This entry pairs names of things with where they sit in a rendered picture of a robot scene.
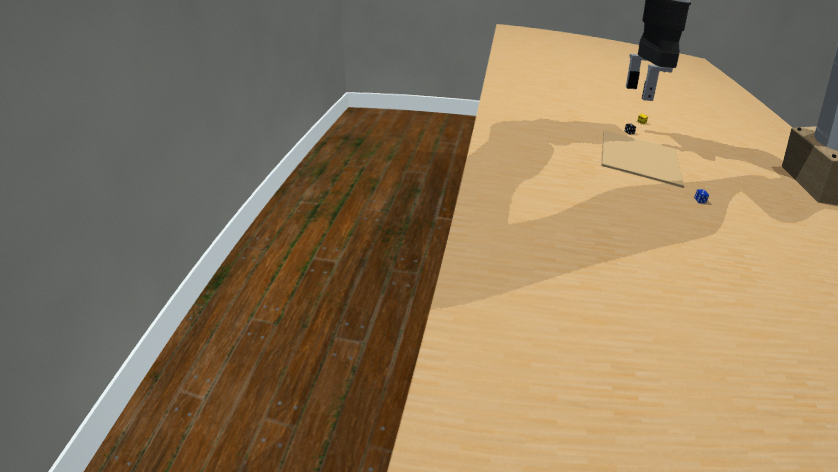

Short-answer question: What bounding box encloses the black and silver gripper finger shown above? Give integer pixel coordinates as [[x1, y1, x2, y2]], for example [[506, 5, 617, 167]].
[[626, 54, 647, 89], [642, 64, 673, 101]]

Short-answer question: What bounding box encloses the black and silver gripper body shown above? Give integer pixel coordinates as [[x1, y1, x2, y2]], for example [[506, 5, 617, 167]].
[[638, 0, 691, 68]]

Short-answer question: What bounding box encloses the blue die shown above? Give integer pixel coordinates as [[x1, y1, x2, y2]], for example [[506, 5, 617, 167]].
[[694, 189, 709, 203]]

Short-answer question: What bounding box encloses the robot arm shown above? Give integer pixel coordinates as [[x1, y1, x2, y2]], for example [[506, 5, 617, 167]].
[[814, 45, 838, 151]]

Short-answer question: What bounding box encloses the beige square mat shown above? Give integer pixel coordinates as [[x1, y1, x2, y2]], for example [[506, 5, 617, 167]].
[[602, 130, 684, 188]]

